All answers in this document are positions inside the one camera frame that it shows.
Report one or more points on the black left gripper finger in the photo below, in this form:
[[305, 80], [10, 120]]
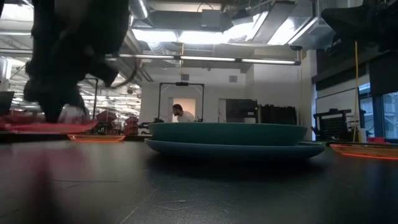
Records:
[[52, 112], [79, 102]]

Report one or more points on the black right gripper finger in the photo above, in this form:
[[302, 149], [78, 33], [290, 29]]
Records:
[[345, 18]]

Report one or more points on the red plastic plate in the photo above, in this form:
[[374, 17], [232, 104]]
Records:
[[46, 127]]

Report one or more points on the translucent orange plastic plate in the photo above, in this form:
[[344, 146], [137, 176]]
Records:
[[367, 151], [96, 138]]

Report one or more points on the green plastic plate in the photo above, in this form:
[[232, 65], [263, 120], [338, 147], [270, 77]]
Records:
[[315, 143]]

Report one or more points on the teal plastic plate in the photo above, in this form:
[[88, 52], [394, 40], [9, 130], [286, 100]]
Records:
[[227, 133]]

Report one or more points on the blue plastic plate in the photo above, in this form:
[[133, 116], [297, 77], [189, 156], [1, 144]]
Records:
[[233, 152]]

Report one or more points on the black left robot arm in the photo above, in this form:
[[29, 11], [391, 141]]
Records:
[[81, 18]]

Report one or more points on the red chair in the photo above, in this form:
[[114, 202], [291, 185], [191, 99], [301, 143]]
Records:
[[131, 124], [105, 118]]

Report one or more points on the dark computer monitor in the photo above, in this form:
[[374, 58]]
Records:
[[5, 102]]

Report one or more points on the person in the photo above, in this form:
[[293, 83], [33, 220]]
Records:
[[185, 116]]

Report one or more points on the black wheeled cart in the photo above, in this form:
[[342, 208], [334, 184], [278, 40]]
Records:
[[334, 126]]

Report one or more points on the white cylinder container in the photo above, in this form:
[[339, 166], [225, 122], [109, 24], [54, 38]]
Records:
[[362, 135]]

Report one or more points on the red tray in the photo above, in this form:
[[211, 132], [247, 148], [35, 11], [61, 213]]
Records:
[[377, 139]]

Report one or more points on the black upright panels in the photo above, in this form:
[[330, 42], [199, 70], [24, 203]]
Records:
[[278, 115]]

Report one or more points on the grey ceiling air unit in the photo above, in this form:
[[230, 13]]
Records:
[[216, 20]]

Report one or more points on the long ceiling light fixture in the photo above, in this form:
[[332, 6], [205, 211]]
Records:
[[205, 58]]

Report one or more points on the black shelf cabinet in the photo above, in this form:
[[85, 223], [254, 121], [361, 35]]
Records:
[[241, 112]]

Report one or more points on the black gantry frame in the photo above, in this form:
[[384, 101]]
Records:
[[159, 102], [95, 99]]

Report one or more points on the rectangular silver air duct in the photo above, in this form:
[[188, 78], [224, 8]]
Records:
[[311, 31]]

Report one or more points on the round silver air duct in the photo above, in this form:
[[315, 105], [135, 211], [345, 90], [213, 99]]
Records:
[[136, 7]]

